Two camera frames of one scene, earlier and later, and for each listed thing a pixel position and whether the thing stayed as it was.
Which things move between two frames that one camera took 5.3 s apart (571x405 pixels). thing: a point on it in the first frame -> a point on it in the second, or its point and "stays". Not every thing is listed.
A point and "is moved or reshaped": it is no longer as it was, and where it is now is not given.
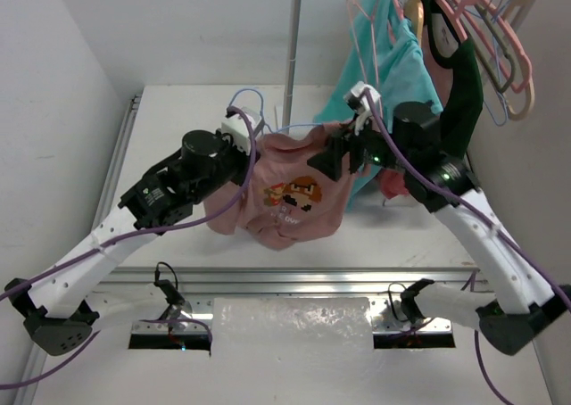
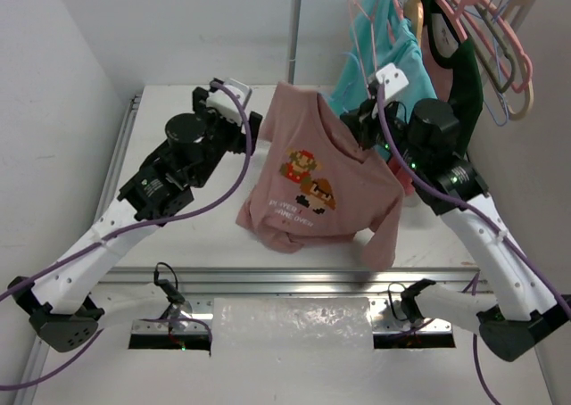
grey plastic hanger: [500, 42] stays
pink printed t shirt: [284, 201] is moved or reshaped
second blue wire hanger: [506, 116] stays
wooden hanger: [413, 9] stays
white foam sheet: [292, 326] stays
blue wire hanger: [263, 122] -> [348, 53]
